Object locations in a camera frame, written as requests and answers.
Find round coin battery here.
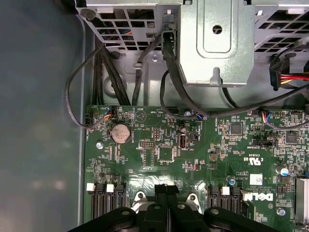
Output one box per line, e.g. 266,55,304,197
110,123,131,144

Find gray metal bracket box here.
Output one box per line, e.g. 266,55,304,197
179,0,256,88

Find perforated metal drive cage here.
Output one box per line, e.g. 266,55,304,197
76,0,309,60

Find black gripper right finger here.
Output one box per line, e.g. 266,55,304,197
167,185,297,232

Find black cable bundle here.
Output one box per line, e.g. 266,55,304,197
91,14,132,106

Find thick black sleeved cable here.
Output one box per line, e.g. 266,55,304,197
163,28,309,119

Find black RAM slot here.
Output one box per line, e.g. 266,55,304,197
115,185,127,211
207,186,219,211
104,184,116,216
219,186,230,212
94,183,105,219
229,187,241,216
85,183,96,219

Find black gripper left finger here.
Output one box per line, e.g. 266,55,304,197
72,184,169,232

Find silver finned heatsink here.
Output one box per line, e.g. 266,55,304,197
295,177,309,222

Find coloured fan wire bundle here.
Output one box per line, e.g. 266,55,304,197
102,107,116,121
259,110,272,125

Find green Dell motherboard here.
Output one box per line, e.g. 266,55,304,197
84,103,309,232

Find thin black fan wire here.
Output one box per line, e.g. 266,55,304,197
64,45,108,129

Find black power connector coloured wires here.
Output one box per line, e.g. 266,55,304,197
269,54,309,91

